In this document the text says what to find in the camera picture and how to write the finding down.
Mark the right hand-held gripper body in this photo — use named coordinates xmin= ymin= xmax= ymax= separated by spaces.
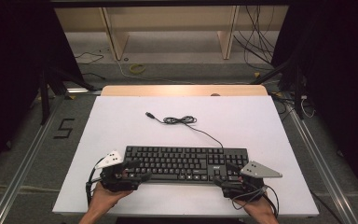
xmin=222 ymin=161 xmax=283 ymax=201

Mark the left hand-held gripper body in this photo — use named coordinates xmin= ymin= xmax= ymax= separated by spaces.
xmin=94 ymin=150 xmax=141 ymax=193

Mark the black computer keyboard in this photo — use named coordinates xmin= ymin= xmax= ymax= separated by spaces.
xmin=123 ymin=145 xmax=250 ymax=185

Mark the person's left hand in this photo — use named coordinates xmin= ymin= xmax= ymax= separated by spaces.
xmin=88 ymin=181 xmax=134 ymax=214

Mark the person's right hand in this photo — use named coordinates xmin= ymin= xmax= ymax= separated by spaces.
xmin=232 ymin=194 xmax=276 ymax=218

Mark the white foam board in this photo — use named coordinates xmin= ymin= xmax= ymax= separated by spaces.
xmin=51 ymin=94 xmax=320 ymax=218

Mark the light wooden table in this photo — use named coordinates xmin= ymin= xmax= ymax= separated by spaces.
xmin=101 ymin=84 xmax=269 ymax=97

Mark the black metal stand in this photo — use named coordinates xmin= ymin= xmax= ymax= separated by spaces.
xmin=250 ymin=59 xmax=306 ymax=120
xmin=37 ymin=66 xmax=99 ymax=126

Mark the short silver metal bar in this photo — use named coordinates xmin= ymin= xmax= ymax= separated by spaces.
xmin=66 ymin=88 xmax=103 ymax=95

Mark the yellow tape roll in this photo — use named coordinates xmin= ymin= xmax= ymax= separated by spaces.
xmin=129 ymin=63 xmax=147 ymax=75

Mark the black curtain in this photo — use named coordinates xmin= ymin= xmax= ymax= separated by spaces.
xmin=271 ymin=0 xmax=358 ymax=206
xmin=0 ymin=0 xmax=86 ymax=183

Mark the left hand-held gripper cable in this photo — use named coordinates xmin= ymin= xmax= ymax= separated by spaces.
xmin=85 ymin=157 xmax=106 ymax=207

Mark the black keyboard cable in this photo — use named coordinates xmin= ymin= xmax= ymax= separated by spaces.
xmin=145 ymin=111 xmax=225 ymax=148

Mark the aluminium floor rail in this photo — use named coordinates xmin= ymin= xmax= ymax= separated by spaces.
xmin=283 ymin=96 xmax=358 ymax=224
xmin=0 ymin=95 xmax=67 ymax=224

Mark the tangle of floor cables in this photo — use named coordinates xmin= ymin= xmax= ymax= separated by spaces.
xmin=269 ymin=91 xmax=316 ymax=119

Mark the thin black floor cable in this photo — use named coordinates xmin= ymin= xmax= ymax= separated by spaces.
xmin=74 ymin=50 xmax=105 ymax=65
xmin=81 ymin=72 xmax=106 ymax=81

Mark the light wooden shelf frame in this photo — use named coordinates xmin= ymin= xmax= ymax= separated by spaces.
xmin=54 ymin=5 xmax=290 ymax=62

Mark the bundle of black cables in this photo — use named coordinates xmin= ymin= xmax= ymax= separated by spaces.
xmin=232 ymin=5 xmax=276 ymax=72

